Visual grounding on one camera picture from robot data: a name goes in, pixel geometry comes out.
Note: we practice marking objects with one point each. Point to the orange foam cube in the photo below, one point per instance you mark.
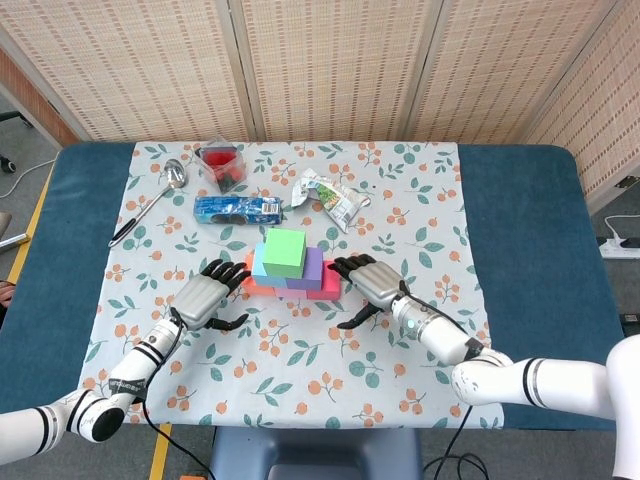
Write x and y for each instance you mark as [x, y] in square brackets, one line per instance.
[252, 287]

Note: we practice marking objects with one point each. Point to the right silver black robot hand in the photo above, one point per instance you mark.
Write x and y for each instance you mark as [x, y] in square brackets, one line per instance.
[377, 285]

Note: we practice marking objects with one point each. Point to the blue cookie package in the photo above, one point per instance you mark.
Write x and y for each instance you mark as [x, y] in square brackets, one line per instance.
[250, 210]

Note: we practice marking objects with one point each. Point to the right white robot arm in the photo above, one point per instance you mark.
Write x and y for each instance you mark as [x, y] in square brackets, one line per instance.
[450, 340]

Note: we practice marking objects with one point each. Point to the bamboo folding screen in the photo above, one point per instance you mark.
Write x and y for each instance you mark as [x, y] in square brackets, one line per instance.
[325, 65]

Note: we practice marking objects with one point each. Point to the white power strip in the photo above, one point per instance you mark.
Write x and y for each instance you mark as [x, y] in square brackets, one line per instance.
[612, 250]

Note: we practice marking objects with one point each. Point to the light blue foam cube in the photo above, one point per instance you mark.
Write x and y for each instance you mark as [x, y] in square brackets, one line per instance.
[260, 272]

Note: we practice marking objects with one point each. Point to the small black floor device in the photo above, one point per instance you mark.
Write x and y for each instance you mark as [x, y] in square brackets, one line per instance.
[630, 318]

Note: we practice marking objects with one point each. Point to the red foam cube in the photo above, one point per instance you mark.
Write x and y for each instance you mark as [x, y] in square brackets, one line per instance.
[330, 287]

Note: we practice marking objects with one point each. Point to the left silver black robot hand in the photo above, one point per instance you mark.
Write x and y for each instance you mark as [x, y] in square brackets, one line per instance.
[200, 300]

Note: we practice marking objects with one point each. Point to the crumpled silver snack bag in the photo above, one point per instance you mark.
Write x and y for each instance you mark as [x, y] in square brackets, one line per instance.
[335, 200]

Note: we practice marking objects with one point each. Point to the purple foam cube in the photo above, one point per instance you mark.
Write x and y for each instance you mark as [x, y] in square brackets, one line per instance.
[314, 275]

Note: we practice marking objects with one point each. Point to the floral print tablecloth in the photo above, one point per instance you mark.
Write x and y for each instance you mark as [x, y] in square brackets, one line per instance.
[430, 200]

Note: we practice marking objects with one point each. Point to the teal table cover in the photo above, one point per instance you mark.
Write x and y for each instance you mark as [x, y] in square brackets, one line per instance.
[525, 250]

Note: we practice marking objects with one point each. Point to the grey metal bar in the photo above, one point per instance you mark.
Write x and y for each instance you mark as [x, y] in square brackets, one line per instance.
[15, 241]

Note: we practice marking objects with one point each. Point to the green foam cube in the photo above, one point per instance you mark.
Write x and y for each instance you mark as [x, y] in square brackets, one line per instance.
[284, 252]

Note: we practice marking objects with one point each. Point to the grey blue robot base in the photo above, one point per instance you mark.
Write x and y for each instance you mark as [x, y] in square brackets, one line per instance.
[310, 450]

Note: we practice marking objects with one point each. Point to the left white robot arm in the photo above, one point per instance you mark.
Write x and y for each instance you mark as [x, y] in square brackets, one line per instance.
[135, 365]

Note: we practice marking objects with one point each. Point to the clear box with red items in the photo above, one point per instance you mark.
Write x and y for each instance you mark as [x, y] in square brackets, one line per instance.
[222, 167]

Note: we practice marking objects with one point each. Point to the brass screen hinge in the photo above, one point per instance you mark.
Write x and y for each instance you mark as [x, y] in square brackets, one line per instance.
[627, 182]

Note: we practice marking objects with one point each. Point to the small orange object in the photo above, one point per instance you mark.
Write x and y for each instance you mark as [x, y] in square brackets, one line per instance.
[192, 477]

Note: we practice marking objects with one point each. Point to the person in dark clothes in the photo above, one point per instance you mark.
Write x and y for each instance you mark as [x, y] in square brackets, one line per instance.
[5, 292]

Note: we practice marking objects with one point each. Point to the black office chair base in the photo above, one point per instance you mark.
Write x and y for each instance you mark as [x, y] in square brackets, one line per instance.
[6, 164]

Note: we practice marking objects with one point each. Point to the pink foam cube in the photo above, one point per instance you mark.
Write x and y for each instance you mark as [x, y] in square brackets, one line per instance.
[292, 294]

